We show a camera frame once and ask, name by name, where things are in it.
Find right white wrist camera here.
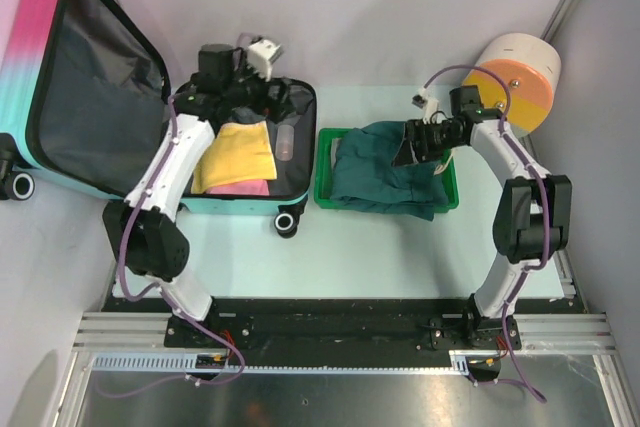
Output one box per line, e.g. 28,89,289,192
411,87,439,124

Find pink cloth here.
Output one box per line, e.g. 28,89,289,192
205,179,270,196

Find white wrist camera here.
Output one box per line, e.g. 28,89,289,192
246,37,283,81
411,87,439,124

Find clear plastic bottle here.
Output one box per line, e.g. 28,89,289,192
275,124,295,162

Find yellow towel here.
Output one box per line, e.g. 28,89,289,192
190,121,277,195

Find green plastic tray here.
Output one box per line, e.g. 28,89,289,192
313,128,459,214

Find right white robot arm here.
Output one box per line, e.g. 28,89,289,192
392,86,572,349

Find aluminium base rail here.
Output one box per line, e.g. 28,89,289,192
73,299,616,377

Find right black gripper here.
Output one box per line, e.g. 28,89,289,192
392,118,466,168

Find white cylinder with orange-yellow face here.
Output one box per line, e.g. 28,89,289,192
462,33,561,138

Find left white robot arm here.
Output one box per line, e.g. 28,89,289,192
103,36,283,347

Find pink and teal kids suitcase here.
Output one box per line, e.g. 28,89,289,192
1,0,317,236

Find dark green shorts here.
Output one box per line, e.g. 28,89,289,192
329,121,449,221

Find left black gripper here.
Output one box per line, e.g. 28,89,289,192
225,52,298,125

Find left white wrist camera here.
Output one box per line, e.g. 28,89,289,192
246,37,283,81

